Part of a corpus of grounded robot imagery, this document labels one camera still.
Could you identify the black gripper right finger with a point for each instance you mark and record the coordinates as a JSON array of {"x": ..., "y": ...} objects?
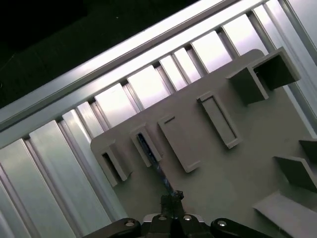
[{"x": 188, "y": 225}]

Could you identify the RAM stick with black chips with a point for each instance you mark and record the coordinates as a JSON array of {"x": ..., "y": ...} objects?
[{"x": 161, "y": 173}]

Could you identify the grey parts rack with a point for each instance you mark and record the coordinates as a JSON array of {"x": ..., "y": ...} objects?
[{"x": 223, "y": 173}]

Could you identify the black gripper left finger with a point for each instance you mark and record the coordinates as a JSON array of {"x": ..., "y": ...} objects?
[{"x": 163, "y": 223}]

